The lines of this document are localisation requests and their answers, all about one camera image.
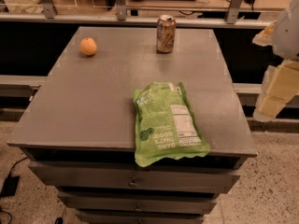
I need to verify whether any green rice chip bag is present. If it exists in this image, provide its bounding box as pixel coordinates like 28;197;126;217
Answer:
133;82;211;167

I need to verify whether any orange fruit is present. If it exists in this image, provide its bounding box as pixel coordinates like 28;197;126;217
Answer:
80;38;97;56

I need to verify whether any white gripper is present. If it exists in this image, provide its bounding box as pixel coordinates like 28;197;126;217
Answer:
252;0;299;122

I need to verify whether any grey drawer cabinet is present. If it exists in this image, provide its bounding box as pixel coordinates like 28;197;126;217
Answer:
7;27;257;224

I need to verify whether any black power adapter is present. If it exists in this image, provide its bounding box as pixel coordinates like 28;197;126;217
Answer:
0;176;20;197

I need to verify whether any black floor cable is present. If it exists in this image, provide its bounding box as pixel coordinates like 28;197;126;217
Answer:
7;156;28;178

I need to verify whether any metal railing frame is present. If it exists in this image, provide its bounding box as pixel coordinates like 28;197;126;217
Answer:
0;0;299;30

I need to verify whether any orange soda can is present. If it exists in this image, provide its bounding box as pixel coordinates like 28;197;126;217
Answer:
156;15;176;53

